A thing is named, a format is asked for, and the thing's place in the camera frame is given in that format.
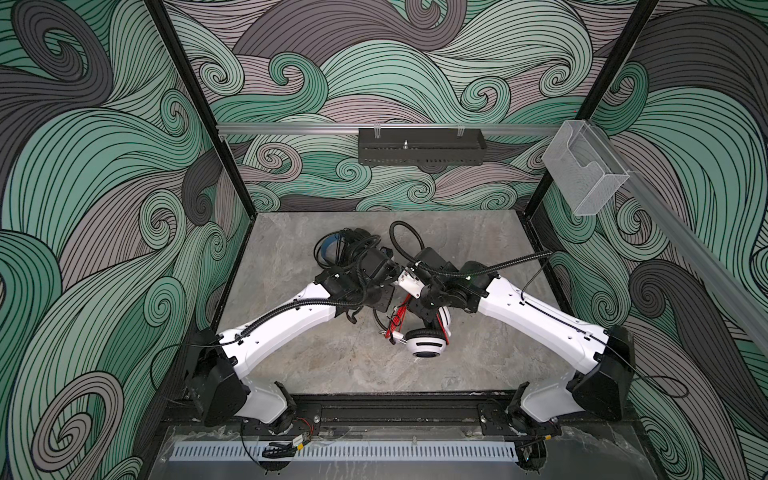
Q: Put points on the white black headphones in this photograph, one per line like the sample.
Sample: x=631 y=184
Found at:
x=429 y=341

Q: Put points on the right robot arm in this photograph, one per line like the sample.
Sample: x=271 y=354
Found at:
x=600 y=360

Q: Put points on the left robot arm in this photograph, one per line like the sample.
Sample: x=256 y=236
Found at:
x=217 y=365

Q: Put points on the black perforated metal tray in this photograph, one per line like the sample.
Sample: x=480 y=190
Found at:
x=430 y=149

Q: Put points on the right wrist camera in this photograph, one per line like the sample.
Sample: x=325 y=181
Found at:
x=410 y=283

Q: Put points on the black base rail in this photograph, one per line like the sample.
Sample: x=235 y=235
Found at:
x=487 y=410

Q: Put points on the aluminium rail back wall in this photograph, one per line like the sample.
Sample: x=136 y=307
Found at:
x=307 y=128

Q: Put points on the aluminium rail wall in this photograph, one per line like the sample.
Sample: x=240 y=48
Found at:
x=681 y=209
x=307 y=128

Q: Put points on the clear plastic wall bin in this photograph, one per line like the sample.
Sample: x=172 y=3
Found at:
x=585 y=166

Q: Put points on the white slotted cable duct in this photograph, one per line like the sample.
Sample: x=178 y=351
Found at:
x=397 y=451

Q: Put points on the black frame post left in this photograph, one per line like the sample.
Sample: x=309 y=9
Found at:
x=174 y=47

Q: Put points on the black frame post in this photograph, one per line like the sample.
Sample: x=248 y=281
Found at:
x=174 y=47
x=615 y=60

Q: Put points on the black frame post right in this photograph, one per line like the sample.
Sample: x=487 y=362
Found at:
x=615 y=60

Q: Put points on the aluminium rail right wall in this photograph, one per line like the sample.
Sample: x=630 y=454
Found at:
x=681 y=209

